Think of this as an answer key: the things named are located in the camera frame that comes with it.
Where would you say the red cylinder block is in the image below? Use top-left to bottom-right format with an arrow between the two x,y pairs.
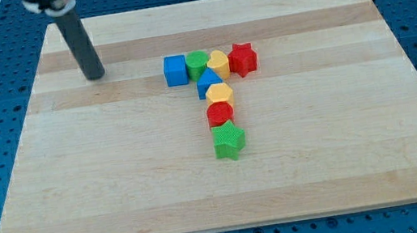
206,101 -> 234,129

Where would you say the green cylinder block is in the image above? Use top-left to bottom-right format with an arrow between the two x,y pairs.
185,50 -> 209,82

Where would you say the yellow heart block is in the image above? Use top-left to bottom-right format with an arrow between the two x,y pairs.
206,50 -> 230,80

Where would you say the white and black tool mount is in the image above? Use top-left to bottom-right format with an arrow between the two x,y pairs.
21,0 -> 76,17

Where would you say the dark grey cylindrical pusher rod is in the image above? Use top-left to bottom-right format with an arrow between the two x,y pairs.
53,9 -> 105,80

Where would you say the yellow hexagon block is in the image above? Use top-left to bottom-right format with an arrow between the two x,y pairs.
206,83 -> 235,106

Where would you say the light wooden board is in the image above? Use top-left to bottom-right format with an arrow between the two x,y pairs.
0,0 -> 417,233

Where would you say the blue triangle block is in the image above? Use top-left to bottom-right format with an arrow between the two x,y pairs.
197,67 -> 223,100

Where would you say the green star block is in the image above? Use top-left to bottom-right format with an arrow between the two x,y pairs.
211,119 -> 246,160

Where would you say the blue cube block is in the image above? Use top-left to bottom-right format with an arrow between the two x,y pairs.
163,55 -> 189,87

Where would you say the red star block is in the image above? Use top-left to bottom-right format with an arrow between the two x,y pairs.
228,43 -> 257,78

